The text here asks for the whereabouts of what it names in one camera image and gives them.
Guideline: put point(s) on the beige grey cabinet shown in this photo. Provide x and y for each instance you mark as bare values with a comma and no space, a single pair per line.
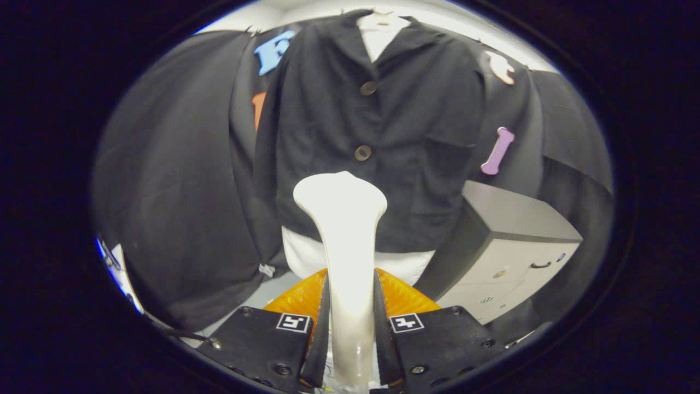
514,219

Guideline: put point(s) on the black jacket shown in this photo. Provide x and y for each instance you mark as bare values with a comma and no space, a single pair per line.
415,164

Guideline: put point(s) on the white blue object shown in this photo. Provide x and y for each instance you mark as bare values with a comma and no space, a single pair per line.
120,273

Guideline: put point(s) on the small white object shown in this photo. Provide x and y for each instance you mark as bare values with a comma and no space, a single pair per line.
267,270

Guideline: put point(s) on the black backdrop cloth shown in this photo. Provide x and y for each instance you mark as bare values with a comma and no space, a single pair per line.
175,191

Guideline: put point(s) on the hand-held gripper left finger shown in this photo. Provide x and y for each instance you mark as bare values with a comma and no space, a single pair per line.
257,342

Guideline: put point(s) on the white mannequin torso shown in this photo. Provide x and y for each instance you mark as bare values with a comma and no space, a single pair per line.
303,257

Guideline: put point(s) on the white garment steamer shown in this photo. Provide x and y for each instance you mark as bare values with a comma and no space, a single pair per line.
344,241

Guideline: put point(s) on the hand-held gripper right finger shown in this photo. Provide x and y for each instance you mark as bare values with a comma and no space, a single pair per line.
448,339

